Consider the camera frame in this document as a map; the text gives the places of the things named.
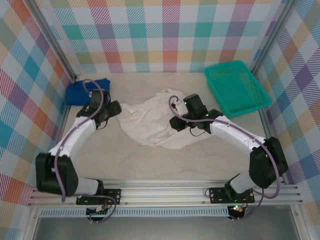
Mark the teal plastic mesh basket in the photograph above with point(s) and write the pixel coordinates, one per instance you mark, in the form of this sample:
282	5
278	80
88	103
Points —
235	92

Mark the white t-shirt with black print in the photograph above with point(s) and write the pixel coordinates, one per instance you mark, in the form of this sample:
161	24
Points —
150	125

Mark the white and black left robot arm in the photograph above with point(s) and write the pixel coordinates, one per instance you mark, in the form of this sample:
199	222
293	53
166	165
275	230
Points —
80	132

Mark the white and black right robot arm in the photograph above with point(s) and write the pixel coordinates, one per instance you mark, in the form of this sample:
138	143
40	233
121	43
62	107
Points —
237	135

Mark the blue folded cloth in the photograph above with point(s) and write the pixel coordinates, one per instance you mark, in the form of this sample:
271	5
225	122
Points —
75	95

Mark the small circuit board with LED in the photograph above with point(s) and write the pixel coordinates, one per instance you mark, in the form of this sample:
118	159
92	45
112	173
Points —
237	208

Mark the aluminium frame post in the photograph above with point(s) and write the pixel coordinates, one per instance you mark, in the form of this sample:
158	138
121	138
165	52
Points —
55	40
272	37

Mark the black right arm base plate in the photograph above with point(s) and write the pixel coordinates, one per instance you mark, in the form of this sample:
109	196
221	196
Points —
215	195

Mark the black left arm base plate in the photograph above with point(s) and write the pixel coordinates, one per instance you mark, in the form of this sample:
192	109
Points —
113	195

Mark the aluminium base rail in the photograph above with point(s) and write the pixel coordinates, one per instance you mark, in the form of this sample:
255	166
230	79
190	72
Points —
162	192

